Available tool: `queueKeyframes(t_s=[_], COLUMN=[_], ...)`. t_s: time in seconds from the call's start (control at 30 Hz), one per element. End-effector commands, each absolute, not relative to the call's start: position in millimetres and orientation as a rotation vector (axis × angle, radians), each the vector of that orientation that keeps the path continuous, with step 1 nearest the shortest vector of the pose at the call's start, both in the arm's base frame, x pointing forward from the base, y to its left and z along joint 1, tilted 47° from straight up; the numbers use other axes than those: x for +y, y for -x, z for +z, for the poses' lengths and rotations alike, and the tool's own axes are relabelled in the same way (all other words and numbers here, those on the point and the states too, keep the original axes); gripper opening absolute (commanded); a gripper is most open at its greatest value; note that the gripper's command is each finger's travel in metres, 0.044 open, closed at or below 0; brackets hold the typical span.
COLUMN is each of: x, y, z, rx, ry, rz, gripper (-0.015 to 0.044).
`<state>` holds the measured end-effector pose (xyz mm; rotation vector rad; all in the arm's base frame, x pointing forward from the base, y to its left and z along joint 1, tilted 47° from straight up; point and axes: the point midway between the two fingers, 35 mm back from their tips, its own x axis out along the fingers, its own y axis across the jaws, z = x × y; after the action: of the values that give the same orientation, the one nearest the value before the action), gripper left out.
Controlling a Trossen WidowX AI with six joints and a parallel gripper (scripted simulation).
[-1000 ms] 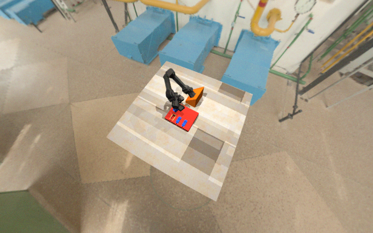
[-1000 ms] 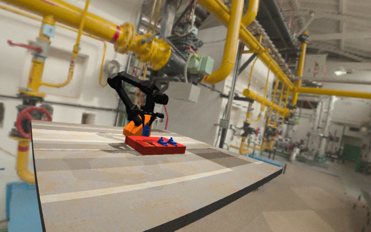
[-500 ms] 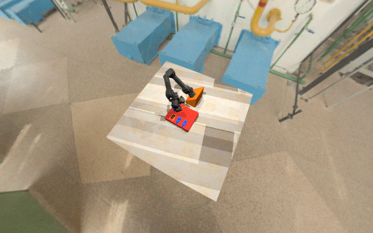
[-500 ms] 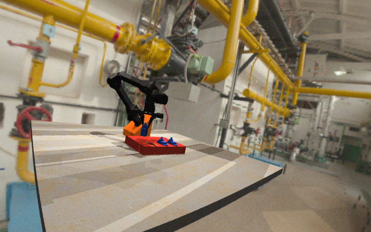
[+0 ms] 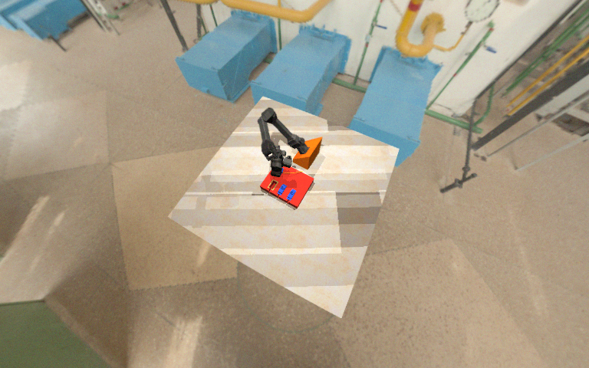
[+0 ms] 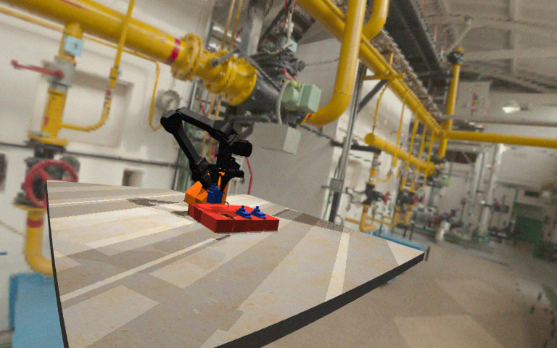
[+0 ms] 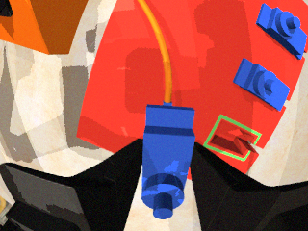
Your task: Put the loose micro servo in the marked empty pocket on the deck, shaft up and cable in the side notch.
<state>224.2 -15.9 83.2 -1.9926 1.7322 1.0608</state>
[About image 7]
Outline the blue micro servo with orange cable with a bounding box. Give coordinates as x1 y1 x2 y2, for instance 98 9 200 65
138 0 195 219

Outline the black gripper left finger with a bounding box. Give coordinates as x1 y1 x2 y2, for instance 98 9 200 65
0 139 143 231

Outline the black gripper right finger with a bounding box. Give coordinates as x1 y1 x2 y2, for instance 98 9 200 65
190 142 308 231

